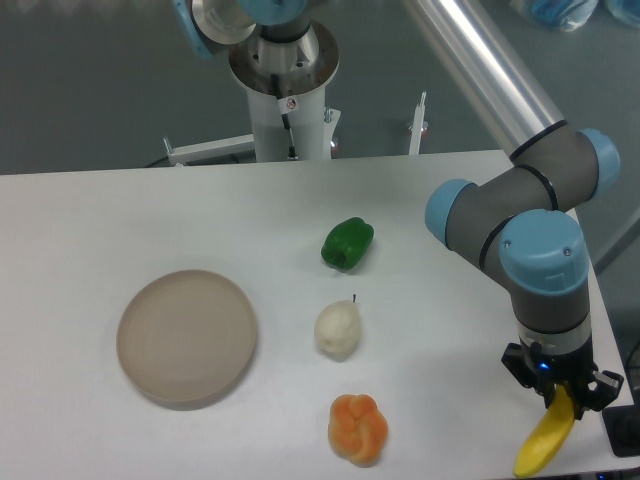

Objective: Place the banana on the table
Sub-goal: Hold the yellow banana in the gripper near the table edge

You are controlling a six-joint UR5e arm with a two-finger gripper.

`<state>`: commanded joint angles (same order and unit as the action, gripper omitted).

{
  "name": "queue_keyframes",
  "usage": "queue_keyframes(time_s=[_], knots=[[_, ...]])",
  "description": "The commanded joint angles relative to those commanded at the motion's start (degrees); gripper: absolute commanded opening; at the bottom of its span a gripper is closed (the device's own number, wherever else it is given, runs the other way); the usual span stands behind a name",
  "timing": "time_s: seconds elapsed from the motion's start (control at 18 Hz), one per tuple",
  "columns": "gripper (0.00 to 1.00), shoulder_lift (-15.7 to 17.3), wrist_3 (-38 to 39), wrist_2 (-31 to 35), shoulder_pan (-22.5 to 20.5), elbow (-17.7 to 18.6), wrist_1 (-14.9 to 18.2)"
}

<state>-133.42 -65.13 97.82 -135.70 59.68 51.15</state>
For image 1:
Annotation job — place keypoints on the orange knotted toy bread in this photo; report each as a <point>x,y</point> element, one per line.
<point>357,430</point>

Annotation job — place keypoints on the white toy garlic bulb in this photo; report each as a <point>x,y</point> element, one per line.
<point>338,329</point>

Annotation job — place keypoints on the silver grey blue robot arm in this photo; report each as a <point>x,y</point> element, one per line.
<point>516,228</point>

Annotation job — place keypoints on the yellow toy banana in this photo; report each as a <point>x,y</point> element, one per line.
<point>548,436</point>

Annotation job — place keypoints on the white stand leg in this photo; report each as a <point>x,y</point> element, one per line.
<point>418,126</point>
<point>210,150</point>

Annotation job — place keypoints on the white right stand leg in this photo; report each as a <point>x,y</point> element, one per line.
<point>418,126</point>

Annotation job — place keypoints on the black device at table edge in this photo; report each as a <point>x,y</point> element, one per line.
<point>622,427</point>

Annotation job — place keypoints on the green toy bell pepper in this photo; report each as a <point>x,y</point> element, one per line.
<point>347,243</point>

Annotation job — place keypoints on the white left stand leg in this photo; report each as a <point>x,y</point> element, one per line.
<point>210,150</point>

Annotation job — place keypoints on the beige round plate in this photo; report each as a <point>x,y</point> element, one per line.
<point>187,339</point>

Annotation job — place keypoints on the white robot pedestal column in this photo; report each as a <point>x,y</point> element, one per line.
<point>285,83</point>

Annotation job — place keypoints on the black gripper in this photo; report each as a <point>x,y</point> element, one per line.
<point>592,390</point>

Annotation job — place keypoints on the blue plastic bag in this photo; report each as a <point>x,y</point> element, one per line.
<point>567,16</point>

